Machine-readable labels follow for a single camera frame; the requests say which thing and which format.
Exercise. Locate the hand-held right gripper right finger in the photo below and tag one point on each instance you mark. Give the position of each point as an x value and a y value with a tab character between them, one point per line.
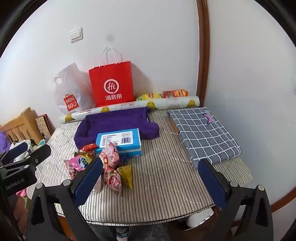
212	183

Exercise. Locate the yellow chip bag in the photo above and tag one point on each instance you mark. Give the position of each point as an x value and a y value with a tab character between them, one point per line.
149	96

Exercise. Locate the wooden headboard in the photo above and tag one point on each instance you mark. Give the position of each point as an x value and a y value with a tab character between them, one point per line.
20	122

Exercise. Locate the purple towel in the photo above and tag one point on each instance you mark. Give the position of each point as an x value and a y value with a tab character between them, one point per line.
111	120

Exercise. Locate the teal white box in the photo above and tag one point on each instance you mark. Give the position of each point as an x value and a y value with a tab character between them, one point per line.
42	143

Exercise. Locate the pink yellow snack packet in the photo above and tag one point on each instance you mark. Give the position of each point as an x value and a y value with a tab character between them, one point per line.
79	163

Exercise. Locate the pink cloth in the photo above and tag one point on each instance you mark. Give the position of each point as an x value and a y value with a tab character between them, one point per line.
21	192

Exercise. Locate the lemon print paper roll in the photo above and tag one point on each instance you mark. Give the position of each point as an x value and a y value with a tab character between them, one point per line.
129	105

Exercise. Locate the green snack packet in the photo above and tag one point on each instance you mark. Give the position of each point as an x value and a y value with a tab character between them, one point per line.
126	175

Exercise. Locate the red orange chip bag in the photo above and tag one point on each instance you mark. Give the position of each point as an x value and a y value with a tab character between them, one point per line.
175	93

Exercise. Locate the grey plaid folded cloth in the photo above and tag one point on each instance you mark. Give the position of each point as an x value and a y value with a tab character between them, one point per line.
203	134

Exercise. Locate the white plastic shopping bag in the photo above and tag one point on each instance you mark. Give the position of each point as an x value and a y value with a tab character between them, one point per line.
69	88

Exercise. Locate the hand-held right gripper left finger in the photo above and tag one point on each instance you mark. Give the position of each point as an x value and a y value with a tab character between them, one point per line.
89	180

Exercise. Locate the blue white box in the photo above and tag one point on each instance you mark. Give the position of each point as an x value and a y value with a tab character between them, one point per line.
118	138

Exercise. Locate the red strawberry snack packet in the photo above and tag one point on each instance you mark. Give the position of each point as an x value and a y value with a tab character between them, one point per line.
113	180

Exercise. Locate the patterned brown book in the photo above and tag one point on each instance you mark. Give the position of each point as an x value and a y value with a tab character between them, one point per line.
42	126

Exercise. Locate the red paper shopping bag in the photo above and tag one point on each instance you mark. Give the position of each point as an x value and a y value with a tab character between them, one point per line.
111	76

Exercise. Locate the brown wooden door frame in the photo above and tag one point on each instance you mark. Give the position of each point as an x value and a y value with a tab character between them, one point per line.
203	46

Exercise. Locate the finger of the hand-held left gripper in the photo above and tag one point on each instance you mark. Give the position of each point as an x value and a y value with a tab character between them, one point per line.
38	154
18	150

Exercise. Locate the white round appliance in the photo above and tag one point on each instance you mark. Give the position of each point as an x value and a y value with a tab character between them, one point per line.
198	219

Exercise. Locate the striped quilted pad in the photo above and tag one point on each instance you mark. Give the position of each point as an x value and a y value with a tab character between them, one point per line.
161	176

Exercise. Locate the white light switch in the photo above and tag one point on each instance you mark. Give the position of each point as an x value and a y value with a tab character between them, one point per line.
76	34

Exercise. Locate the lilac cloth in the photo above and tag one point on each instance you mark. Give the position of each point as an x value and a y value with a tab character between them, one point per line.
3	141

